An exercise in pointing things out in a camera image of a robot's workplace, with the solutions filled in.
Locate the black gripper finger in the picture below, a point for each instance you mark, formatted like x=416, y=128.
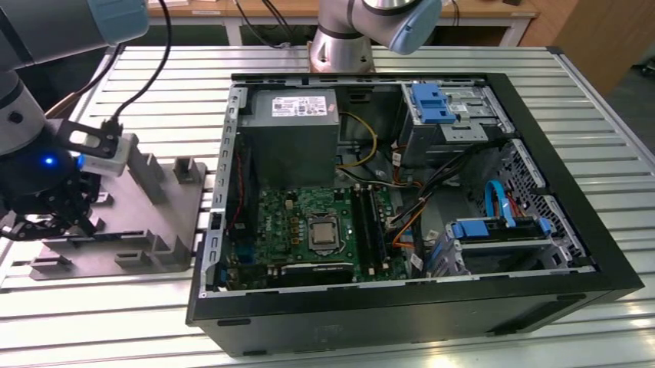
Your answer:
x=31, y=230
x=77, y=214

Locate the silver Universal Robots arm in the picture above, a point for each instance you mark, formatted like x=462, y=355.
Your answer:
x=338, y=46

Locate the black RAM slot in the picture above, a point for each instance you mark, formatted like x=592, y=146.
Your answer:
x=365, y=230

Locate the grey plastic parts rack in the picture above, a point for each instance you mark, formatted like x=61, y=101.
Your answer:
x=133, y=214

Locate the green motherboard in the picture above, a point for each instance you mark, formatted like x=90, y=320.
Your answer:
x=280, y=214

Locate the grey power supply unit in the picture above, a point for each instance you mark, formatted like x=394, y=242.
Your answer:
x=292, y=145

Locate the silver CPU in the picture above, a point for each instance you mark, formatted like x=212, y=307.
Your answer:
x=324, y=234

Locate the CPU socket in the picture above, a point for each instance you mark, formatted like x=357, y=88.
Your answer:
x=322, y=252

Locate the black graphics card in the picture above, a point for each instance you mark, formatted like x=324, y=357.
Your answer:
x=318, y=273

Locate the black open PC case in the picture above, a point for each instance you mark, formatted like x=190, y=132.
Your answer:
x=358, y=326

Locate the blue plastic drive carrier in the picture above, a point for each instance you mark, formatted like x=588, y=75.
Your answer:
x=430, y=99

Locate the silver drive bay cage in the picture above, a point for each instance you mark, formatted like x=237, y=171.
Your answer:
x=461, y=134

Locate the hard disk in blue carrier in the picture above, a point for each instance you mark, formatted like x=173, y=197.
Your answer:
x=476, y=229

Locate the silver disk bay cage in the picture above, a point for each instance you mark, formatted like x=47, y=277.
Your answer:
x=506, y=244

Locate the brown wooden cabinet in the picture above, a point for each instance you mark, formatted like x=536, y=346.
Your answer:
x=604, y=38

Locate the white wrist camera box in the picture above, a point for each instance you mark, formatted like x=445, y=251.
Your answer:
x=107, y=157

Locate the wooden desk white frame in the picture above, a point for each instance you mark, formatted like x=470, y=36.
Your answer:
x=492, y=9

